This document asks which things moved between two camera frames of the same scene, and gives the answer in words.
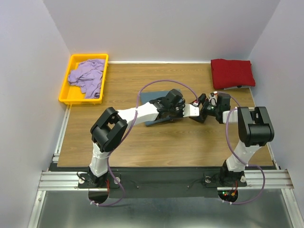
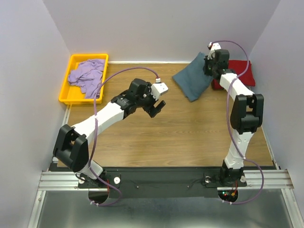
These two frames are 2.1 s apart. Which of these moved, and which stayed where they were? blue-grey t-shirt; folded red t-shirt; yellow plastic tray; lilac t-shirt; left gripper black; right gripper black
Moved: right gripper black; blue-grey t-shirt; left gripper black
Stayed: lilac t-shirt; yellow plastic tray; folded red t-shirt
